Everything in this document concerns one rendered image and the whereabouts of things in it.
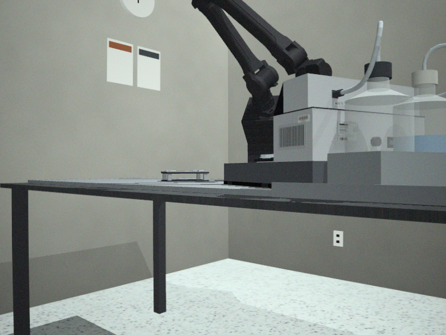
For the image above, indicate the white flexible hose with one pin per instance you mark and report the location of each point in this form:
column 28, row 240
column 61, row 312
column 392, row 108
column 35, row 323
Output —
column 427, row 56

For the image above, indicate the clear plastic bottle with black cap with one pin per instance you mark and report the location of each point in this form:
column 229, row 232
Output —
column 379, row 119

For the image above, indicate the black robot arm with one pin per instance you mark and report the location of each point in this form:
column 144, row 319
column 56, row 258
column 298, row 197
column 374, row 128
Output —
column 289, row 55

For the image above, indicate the white bottle with cap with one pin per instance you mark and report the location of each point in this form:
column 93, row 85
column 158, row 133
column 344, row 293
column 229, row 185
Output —
column 429, row 113

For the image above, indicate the grey flexible hose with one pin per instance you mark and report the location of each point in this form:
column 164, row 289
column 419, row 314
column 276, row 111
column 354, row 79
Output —
column 375, row 58

